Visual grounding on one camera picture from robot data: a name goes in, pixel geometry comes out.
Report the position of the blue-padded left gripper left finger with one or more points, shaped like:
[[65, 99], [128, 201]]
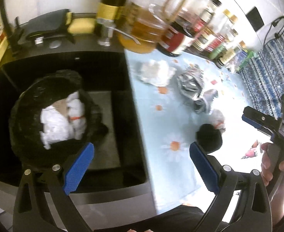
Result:
[[31, 210]]

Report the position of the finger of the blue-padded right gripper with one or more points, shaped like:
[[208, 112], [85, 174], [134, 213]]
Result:
[[262, 122]]

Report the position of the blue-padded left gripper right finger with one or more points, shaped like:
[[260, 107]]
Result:
[[252, 212]]

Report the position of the beige sock orange band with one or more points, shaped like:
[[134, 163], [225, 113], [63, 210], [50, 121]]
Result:
[[217, 119]]

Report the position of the black sock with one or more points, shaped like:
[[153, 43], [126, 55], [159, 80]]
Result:
[[209, 138]]

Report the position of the silver foil insulated bag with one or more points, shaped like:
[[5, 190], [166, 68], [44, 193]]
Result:
[[190, 82]]

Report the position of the white tissue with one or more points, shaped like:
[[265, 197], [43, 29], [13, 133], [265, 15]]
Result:
[[56, 127], [157, 73]]

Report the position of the black kitchen sink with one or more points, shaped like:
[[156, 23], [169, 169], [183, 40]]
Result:
[[118, 169]]

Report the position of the black trash bin bag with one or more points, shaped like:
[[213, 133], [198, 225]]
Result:
[[25, 124]]

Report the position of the blue patterned cloth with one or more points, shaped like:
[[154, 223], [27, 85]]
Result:
[[263, 76]]

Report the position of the white tissue in bin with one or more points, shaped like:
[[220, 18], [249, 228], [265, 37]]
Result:
[[56, 127]]

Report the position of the green label bottle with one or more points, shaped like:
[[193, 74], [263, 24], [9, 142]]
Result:
[[229, 37]]

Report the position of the daisy pattern table cover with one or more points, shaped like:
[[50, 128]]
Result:
[[168, 126]]

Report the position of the white sock in bin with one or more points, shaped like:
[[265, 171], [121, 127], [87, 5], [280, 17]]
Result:
[[76, 111]]

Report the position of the red label sauce bottle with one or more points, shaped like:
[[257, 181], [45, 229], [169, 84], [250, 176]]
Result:
[[204, 29]]

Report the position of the soy sauce bottle white label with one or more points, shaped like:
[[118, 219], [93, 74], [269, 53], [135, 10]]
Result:
[[192, 18]]

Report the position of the large cooking oil jug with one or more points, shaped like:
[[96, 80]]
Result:
[[145, 23]]

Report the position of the black faucet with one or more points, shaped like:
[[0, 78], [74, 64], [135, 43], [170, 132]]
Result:
[[14, 34]]

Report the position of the chrome soap dispenser pump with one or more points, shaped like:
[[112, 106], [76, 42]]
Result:
[[107, 29]]

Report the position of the yellow sponge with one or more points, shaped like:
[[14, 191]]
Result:
[[80, 26]]

